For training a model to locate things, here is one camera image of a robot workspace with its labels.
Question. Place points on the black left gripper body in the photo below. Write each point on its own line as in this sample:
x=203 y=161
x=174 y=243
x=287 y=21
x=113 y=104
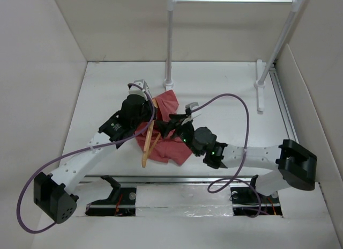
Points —
x=147 y=112

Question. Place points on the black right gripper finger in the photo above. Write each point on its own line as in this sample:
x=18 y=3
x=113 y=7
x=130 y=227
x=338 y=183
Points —
x=175 y=118
x=165 y=128

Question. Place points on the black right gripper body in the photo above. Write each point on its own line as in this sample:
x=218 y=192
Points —
x=186 y=132

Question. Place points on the red t shirt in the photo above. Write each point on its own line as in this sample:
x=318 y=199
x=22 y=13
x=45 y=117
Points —
x=167 y=149

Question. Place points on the wooden clothes hanger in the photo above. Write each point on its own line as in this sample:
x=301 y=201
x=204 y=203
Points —
x=147 y=144

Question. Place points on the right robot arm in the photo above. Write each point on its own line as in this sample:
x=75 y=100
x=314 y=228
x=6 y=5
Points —
x=289 y=164

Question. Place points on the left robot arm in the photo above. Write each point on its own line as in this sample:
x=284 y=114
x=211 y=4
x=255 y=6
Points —
x=54 y=192

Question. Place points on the white clothes rack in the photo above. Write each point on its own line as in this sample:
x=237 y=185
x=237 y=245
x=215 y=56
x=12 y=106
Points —
x=262 y=70

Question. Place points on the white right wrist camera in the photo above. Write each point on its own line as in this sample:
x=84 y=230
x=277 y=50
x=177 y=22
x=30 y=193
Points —
x=192 y=111

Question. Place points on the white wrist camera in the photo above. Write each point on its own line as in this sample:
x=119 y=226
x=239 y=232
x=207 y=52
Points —
x=140 y=88
x=192 y=111

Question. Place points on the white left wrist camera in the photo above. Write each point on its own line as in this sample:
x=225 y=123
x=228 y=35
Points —
x=140 y=88

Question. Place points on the aluminium front rail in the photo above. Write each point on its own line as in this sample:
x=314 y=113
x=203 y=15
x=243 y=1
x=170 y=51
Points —
x=122 y=202

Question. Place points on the aluminium side rail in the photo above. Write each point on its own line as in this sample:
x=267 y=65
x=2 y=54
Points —
x=287 y=119

